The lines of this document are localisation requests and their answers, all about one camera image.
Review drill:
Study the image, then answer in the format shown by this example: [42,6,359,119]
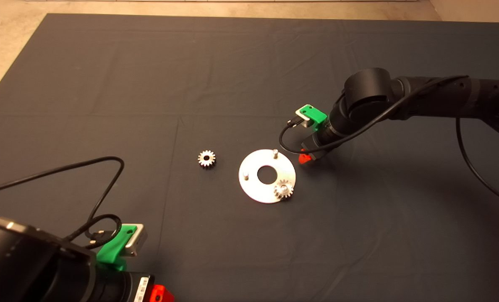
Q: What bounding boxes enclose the black camera cable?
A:
[280,75,499,208]
[0,156,125,250]

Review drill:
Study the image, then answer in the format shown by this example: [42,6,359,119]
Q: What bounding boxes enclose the round metal carrier plate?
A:
[238,149,296,204]

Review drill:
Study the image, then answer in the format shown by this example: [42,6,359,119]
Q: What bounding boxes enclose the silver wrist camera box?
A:
[121,224,148,258]
[295,108,313,126]

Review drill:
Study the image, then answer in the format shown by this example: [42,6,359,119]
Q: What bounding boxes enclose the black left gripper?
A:
[96,271,175,302]

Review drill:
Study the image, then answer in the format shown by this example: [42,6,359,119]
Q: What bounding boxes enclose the small steel planetary gear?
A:
[274,180,294,201]
[198,150,217,170]

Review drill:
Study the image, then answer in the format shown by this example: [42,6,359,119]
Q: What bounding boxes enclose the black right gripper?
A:
[298,126,338,165]

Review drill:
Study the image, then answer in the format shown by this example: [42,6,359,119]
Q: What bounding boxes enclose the dark grey table cloth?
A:
[0,14,499,302]

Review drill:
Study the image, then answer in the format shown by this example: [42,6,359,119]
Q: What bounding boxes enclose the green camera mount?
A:
[97,225,138,271]
[298,105,328,131]

